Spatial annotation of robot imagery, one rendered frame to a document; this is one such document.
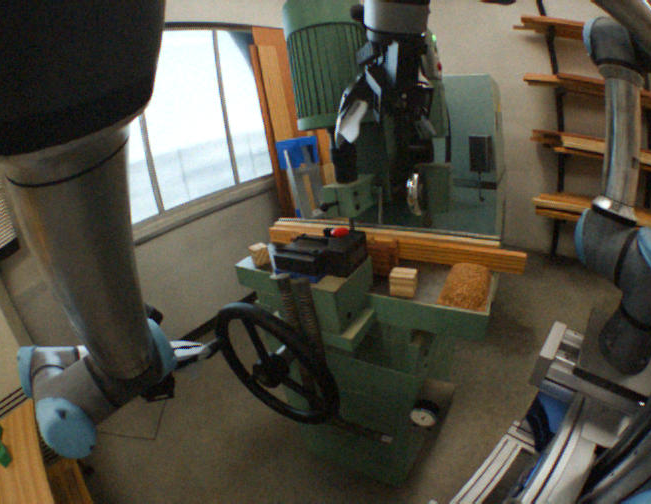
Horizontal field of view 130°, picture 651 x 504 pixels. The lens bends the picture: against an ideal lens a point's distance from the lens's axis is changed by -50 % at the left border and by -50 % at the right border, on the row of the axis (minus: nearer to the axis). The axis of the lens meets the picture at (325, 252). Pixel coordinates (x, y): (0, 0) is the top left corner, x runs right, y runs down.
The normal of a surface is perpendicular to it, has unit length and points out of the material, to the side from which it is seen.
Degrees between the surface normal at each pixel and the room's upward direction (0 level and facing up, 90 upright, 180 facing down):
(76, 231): 126
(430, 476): 0
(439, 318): 90
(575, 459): 0
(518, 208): 90
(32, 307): 90
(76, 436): 91
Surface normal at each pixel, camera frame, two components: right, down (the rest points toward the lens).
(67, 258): 0.43, 0.76
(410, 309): -0.54, 0.40
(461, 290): -0.40, -0.55
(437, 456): -0.14, -0.91
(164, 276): 0.78, 0.15
